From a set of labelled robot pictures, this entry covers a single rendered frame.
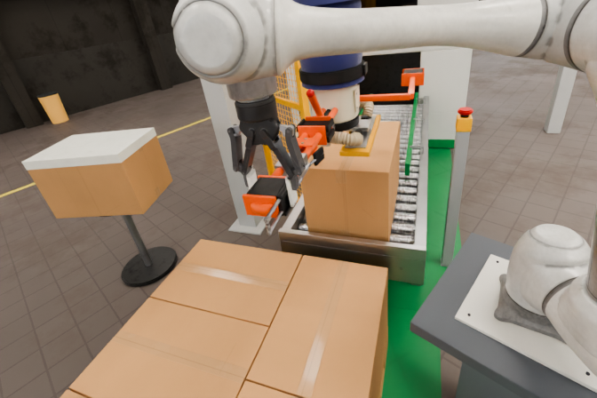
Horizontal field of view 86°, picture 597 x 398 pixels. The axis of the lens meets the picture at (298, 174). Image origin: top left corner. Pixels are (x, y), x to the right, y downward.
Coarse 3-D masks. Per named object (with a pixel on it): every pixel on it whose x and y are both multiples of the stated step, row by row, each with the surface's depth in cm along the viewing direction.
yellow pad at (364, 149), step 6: (372, 120) 124; (378, 120) 125; (372, 126) 119; (348, 132) 119; (360, 132) 110; (366, 132) 115; (372, 132) 115; (366, 138) 111; (372, 138) 112; (366, 144) 107; (372, 144) 110; (342, 150) 106; (348, 150) 106; (354, 150) 105; (360, 150) 105; (366, 150) 104; (366, 156) 104
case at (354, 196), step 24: (336, 144) 164; (384, 144) 156; (312, 168) 144; (336, 168) 141; (360, 168) 138; (384, 168) 136; (312, 192) 150; (336, 192) 146; (360, 192) 142; (384, 192) 137; (312, 216) 158; (336, 216) 153; (360, 216) 148; (384, 216) 143; (384, 240) 150
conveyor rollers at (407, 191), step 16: (384, 112) 318; (400, 112) 312; (400, 128) 275; (416, 128) 270; (400, 144) 246; (416, 144) 248; (400, 160) 224; (416, 160) 227; (400, 176) 207; (416, 176) 204; (400, 192) 192; (416, 192) 189; (400, 208) 177; (304, 224) 174; (400, 224) 164; (400, 240) 155
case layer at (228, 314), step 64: (192, 256) 164; (256, 256) 157; (192, 320) 129; (256, 320) 125; (320, 320) 122; (384, 320) 136; (128, 384) 110; (192, 384) 107; (256, 384) 104; (320, 384) 102
